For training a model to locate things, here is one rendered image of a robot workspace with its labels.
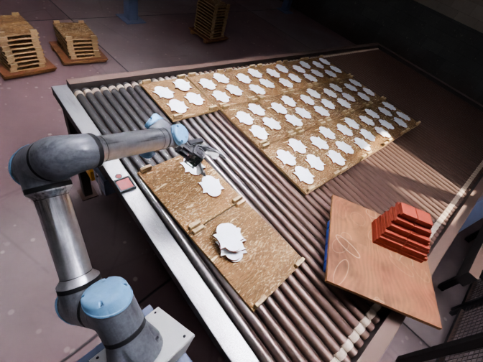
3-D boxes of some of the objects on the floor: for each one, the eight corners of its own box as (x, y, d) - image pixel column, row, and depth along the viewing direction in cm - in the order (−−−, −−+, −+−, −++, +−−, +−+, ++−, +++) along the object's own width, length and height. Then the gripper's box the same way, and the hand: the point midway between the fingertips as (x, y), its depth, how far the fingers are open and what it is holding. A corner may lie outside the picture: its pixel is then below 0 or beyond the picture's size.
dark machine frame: (396, 375, 196) (550, 342, 122) (353, 327, 210) (468, 271, 137) (487, 207, 369) (573, 151, 295) (461, 187, 384) (536, 129, 310)
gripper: (164, 161, 120) (200, 187, 127) (190, 133, 110) (227, 162, 118) (169, 151, 127) (203, 176, 134) (195, 123, 117) (230, 151, 124)
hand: (215, 166), depth 128 cm, fingers open, 14 cm apart
